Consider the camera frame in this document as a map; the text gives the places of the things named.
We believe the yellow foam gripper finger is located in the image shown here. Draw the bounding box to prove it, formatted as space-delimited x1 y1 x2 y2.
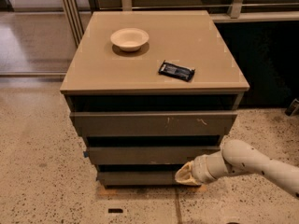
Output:
175 161 201 186

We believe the grey drawer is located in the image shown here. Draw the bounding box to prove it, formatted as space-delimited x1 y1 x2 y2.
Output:
70 111 237 137
87 147 220 165

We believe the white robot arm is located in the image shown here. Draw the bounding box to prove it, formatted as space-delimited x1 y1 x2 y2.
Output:
175 140 299 199

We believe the grey drawer cabinet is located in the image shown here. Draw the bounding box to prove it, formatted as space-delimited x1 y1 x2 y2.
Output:
61 11 249 187

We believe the grey top drawer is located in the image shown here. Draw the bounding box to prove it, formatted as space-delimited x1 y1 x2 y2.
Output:
70 111 237 137

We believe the blue tape piece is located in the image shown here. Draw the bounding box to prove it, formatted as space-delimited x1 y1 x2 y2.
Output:
83 151 89 158

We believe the black snack packet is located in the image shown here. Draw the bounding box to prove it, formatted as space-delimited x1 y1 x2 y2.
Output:
158 61 195 82

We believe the white ceramic bowl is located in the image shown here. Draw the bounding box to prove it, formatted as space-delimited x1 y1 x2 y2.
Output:
110 28 150 52

